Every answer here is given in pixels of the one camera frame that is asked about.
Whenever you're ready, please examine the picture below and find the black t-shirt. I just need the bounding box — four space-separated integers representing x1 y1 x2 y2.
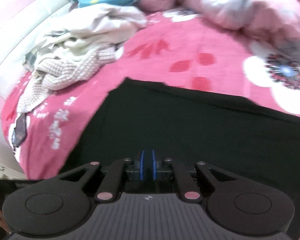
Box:
62 79 300 239

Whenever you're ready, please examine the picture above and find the white shirt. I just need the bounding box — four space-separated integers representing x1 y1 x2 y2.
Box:
46 3 147 48

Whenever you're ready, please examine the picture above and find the white bedside cabinet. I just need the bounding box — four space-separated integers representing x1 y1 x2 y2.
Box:
0 143 26 180

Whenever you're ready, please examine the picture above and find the beige houndstooth garment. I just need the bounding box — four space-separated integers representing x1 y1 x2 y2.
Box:
17 44 124 113

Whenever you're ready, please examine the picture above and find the pink floral bed blanket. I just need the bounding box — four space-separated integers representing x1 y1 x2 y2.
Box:
15 9 300 179

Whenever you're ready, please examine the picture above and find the cream fleece garment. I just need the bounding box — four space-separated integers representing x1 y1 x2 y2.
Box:
23 33 115 70

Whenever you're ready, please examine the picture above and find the pink white headboard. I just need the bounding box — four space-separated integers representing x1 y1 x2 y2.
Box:
0 0 71 112

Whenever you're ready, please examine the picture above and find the pink grey floral duvet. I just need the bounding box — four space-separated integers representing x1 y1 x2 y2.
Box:
138 0 300 63

